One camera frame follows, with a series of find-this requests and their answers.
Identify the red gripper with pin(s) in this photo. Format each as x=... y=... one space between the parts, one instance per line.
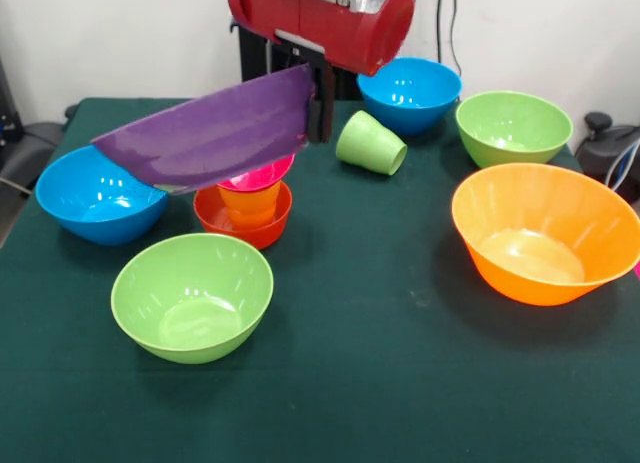
x=325 y=23

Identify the green plastic cup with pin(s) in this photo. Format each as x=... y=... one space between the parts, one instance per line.
x=367 y=143

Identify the small pink plastic bowl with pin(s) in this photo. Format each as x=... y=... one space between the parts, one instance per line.
x=265 y=178

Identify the purple plastic bowl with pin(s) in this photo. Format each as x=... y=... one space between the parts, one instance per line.
x=215 y=133

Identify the orange plastic cup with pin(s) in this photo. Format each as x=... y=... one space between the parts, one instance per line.
x=250 y=208

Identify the small red-orange plastic bowl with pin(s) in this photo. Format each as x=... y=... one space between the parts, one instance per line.
x=210 y=223

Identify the blue plastic bowl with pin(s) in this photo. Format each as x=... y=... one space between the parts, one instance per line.
x=100 y=208
x=415 y=115

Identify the green plastic bowl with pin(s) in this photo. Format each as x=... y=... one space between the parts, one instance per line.
x=510 y=133
x=190 y=293

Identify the large orange plastic bowl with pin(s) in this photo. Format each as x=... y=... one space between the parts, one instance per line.
x=540 y=223

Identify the dark green tablecloth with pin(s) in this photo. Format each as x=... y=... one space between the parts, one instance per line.
x=350 y=383

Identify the grey pedestal leg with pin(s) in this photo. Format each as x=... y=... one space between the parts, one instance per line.
x=600 y=153
x=35 y=143

